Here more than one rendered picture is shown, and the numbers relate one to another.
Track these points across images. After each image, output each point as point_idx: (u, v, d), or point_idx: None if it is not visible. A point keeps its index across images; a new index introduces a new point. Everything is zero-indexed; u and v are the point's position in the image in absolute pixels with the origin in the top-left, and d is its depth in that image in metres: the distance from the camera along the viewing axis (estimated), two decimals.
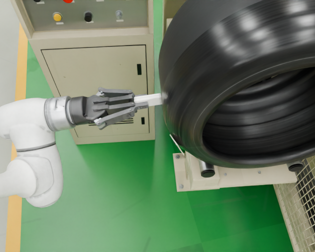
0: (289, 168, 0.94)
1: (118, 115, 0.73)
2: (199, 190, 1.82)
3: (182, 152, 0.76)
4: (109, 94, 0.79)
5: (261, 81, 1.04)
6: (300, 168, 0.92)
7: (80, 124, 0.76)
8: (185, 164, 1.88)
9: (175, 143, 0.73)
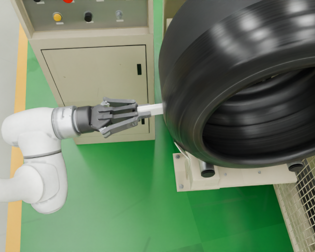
0: (293, 163, 0.91)
1: (122, 124, 0.77)
2: (199, 190, 1.82)
3: (188, 158, 0.79)
4: (113, 103, 0.82)
5: (261, 81, 1.04)
6: (294, 170, 0.93)
7: (86, 132, 0.80)
8: (185, 164, 1.88)
9: (179, 150, 0.76)
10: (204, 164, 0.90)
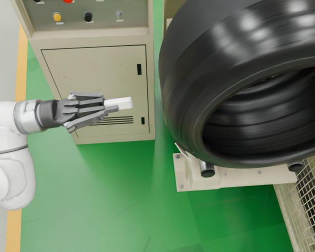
0: (294, 163, 0.90)
1: (87, 118, 0.73)
2: (199, 190, 1.82)
3: (189, 158, 0.79)
4: (81, 97, 0.79)
5: (261, 81, 1.04)
6: (293, 170, 0.92)
7: (51, 127, 0.76)
8: (185, 164, 1.88)
9: (180, 151, 0.77)
10: (205, 164, 0.90)
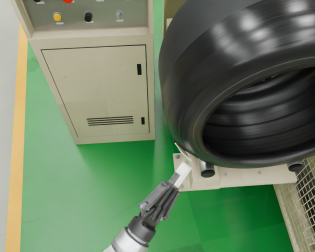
0: (294, 163, 0.90)
1: (153, 190, 0.79)
2: (199, 190, 1.82)
3: (189, 158, 0.79)
4: None
5: (261, 81, 1.04)
6: (293, 170, 0.92)
7: (137, 229, 0.77)
8: None
9: (180, 151, 0.77)
10: (205, 164, 0.90)
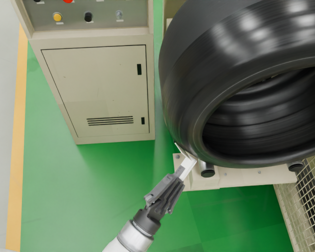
0: (294, 163, 0.90)
1: (159, 183, 0.79)
2: (199, 190, 1.82)
3: (189, 158, 0.79)
4: None
5: (261, 81, 1.04)
6: (293, 170, 0.92)
7: (142, 221, 0.77)
8: None
9: (180, 151, 0.77)
10: (205, 164, 0.90)
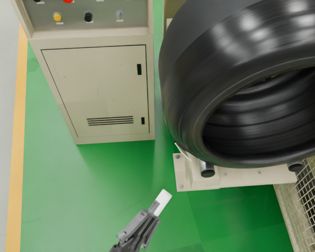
0: (294, 163, 0.90)
1: (132, 219, 0.78)
2: (199, 190, 1.82)
3: (189, 158, 0.79)
4: None
5: (261, 81, 1.04)
6: (293, 170, 0.92)
7: None
8: (185, 164, 1.88)
9: (180, 151, 0.77)
10: (205, 164, 0.90)
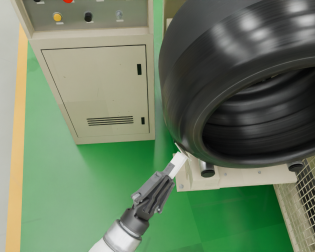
0: (294, 163, 0.90)
1: (147, 181, 0.76)
2: (199, 190, 1.82)
3: (189, 158, 0.79)
4: None
5: (261, 81, 1.04)
6: (293, 170, 0.92)
7: (129, 221, 0.74)
8: (185, 164, 1.88)
9: (180, 150, 0.77)
10: (205, 164, 0.90)
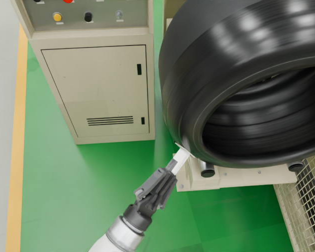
0: (294, 163, 0.90)
1: (150, 177, 0.76)
2: (199, 190, 1.82)
3: (192, 155, 0.79)
4: None
5: (261, 81, 1.04)
6: (293, 170, 0.92)
7: (132, 217, 0.74)
8: (185, 164, 1.88)
9: (183, 148, 0.77)
10: (205, 164, 0.90)
